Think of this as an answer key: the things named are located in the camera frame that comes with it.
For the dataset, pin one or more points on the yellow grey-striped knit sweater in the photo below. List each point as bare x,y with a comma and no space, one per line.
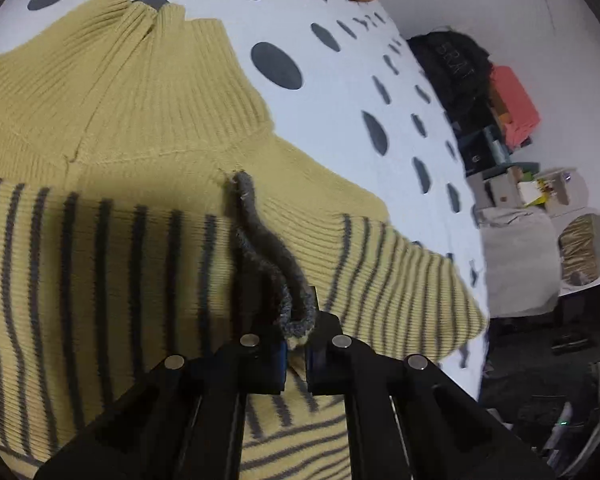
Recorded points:
130,110

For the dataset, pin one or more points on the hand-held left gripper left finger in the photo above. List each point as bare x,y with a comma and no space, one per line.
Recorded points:
279,366

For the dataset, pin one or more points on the black garment pile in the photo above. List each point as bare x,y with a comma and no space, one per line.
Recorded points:
450,70

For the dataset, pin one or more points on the coral pink box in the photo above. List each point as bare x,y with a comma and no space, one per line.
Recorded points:
517,105

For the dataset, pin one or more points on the dark storage box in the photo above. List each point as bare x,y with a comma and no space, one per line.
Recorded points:
480,150

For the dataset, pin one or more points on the white dotted bed sheet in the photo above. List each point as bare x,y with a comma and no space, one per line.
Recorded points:
330,110

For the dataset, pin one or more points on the grey cloth cover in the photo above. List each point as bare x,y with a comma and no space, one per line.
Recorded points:
517,260

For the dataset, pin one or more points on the beige cardboard box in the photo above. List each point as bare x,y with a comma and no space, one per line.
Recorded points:
500,187

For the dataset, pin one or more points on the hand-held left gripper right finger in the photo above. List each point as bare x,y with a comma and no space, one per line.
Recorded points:
313,367

